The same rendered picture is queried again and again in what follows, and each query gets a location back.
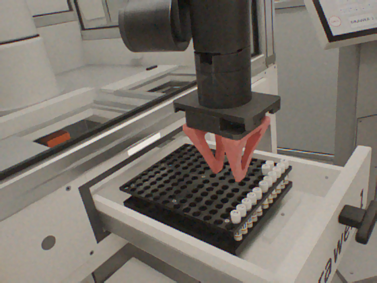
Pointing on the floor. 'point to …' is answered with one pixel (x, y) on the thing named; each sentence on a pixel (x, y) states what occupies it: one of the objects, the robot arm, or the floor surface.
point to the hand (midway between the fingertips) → (228, 169)
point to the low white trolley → (138, 274)
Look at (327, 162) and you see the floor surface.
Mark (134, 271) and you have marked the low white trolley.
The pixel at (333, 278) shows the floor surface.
